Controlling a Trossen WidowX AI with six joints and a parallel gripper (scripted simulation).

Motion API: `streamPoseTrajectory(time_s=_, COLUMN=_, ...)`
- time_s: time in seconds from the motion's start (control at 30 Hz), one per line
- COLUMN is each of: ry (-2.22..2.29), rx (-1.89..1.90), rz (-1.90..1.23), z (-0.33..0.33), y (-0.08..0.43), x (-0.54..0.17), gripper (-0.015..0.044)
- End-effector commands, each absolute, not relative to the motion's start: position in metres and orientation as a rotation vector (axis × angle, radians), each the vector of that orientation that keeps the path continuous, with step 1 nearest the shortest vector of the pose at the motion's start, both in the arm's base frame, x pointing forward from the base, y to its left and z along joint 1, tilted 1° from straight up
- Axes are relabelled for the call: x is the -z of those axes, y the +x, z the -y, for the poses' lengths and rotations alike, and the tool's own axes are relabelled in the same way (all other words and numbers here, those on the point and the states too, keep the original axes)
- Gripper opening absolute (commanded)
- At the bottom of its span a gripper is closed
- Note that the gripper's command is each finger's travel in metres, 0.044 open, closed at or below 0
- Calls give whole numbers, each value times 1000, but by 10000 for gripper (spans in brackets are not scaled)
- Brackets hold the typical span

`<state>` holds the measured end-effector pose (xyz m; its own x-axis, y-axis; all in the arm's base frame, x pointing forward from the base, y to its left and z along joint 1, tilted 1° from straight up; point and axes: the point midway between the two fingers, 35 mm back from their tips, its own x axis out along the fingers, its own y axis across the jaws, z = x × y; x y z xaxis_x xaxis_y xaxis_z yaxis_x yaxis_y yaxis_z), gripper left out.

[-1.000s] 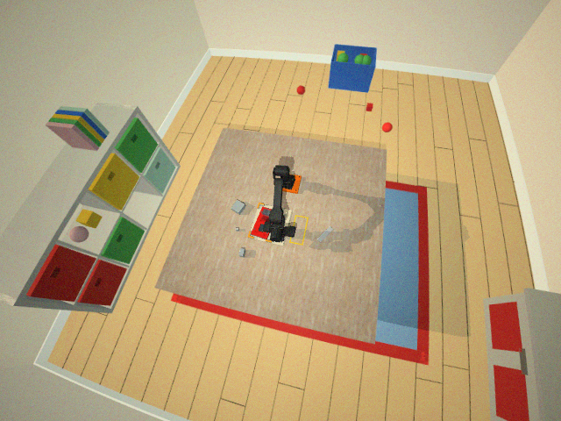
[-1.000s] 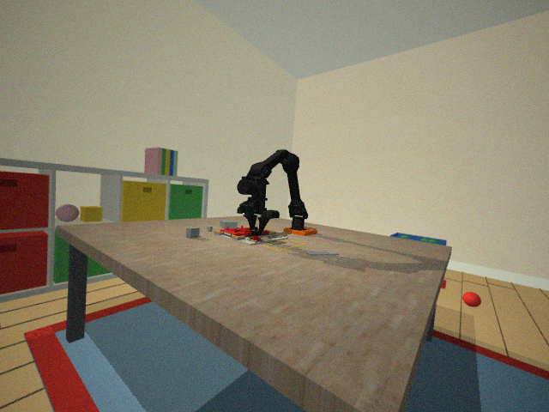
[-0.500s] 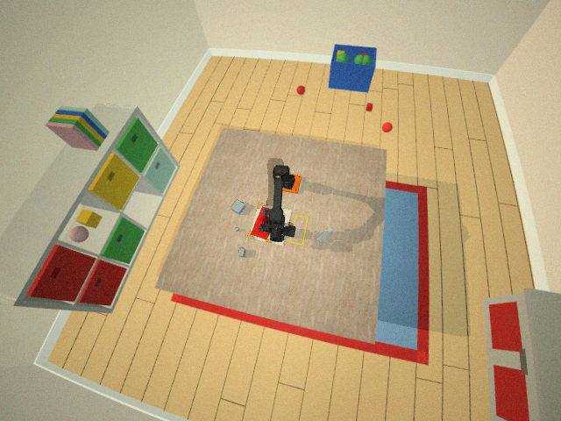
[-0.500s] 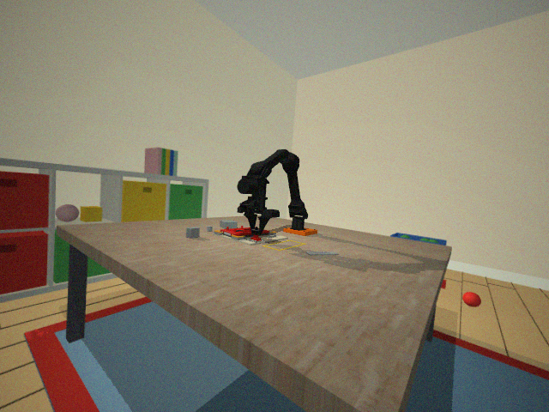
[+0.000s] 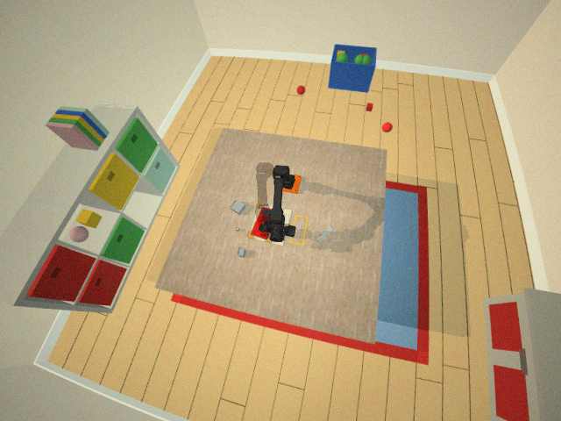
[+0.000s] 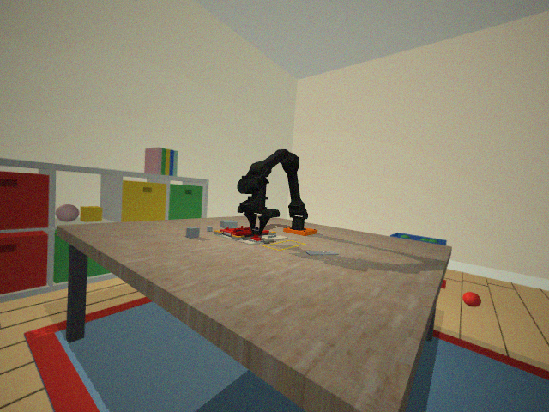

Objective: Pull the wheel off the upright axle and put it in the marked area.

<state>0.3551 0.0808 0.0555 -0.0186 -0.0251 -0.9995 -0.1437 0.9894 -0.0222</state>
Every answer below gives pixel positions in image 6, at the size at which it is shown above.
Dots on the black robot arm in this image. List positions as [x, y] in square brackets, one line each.
[255, 182]

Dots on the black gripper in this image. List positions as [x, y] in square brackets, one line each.
[266, 213]

